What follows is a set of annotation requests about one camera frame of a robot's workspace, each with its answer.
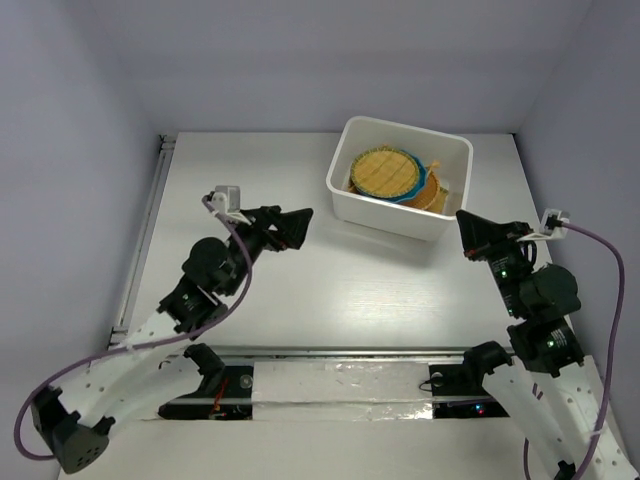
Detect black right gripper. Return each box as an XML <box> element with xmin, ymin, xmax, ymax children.
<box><xmin>454</xmin><ymin>207</ymin><xmax>533</xmax><ymax>315</ymax></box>

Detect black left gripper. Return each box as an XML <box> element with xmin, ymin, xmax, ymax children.
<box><xmin>221</xmin><ymin>204</ymin><xmax>311</xmax><ymax>297</ymax></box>

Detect leaf-shaped bamboo plate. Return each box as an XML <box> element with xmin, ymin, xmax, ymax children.
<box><xmin>402</xmin><ymin>173</ymin><xmax>449</xmax><ymax>214</ymax></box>

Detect blue polka-dot ceramic plate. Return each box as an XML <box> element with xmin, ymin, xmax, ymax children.
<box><xmin>349</xmin><ymin>147</ymin><xmax>432</xmax><ymax>205</ymax></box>

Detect round bamboo plate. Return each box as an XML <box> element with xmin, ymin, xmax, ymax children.
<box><xmin>348</xmin><ymin>148</ymin><xmax>422</xmax><ymax>200</ymax></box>

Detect boat-shaped woven basket plate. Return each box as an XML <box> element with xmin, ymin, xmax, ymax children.
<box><xmin>346</xmin><ymin>160</ymin><xmax>441</xmax><ymax>193</ymax></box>

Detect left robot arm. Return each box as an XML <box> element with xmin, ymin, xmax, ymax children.
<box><xmin>20</xmin><ymin>206</ymin><xmax>313</xmax><ymax>475</ymax></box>

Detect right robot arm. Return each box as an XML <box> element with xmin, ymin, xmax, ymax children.
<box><xmin>456</xmin><ymin>209</ymin><xmax>639</xmax><ymax>479</ymax></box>

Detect white plastic bin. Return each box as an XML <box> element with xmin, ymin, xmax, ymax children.
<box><xmin>326</xmin><ymin>116</ymin><xmax>474</xmax><ymax>241</ymax></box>

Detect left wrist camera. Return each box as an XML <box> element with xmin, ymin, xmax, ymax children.
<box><xmin>202</xmin><ymin>185</ymin><xmax>241</xmax><ymax>217</ymax></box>

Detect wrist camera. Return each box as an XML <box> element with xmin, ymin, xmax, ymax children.
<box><xmin>518</xmin><ymin>208</ymin><xmax>570</xmax><ymax>243</ymax></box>
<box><xmin>202</xmin><ymin>185</ymin><xmax>241</xmax><ymax>217</ymax></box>

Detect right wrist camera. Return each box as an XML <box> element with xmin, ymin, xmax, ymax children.
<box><xmin>518</xmin><ymin>208</ymin><xmax>570</xmax><ymax>243</ymax></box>

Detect aluminium rail frame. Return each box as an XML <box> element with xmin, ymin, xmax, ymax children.
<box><xmin>119</xmin><ymin>132</ymin><xmax>511</xmax><ymax>354</ymax></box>

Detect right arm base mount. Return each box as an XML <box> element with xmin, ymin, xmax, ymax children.
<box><xmin>420</xmin><ymin>341</ymin><xmax>513</xmax><ymax>419</ymax></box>

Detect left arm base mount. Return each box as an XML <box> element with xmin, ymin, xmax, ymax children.
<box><xmin>158</xmin><ymin>344</ymin><xmax>254</xmax><ymax>421</ymax></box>

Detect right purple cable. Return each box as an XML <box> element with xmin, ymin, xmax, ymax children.
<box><xmin>522</xmin><ymin>222</ymin><xmax>626</xmax><ymax>480</ymax></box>

